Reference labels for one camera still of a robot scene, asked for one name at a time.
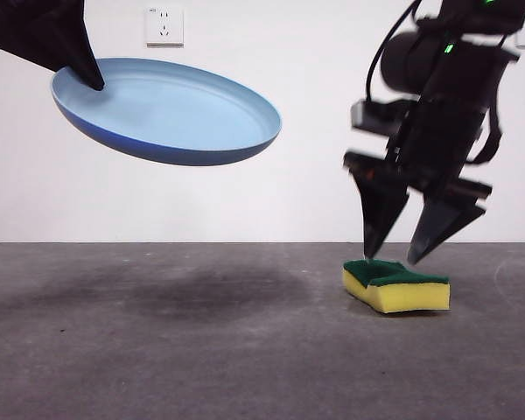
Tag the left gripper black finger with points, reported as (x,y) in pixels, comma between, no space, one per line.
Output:
(22,39)
(76,39)

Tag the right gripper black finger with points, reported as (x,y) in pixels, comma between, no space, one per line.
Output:
(380,205)
(446,219)

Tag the yellow sponge with green pad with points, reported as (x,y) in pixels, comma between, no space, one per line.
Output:
(407,299)

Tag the light blue round plate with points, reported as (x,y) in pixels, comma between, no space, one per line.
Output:
(170,118)

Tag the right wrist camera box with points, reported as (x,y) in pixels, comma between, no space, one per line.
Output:
(376,116)

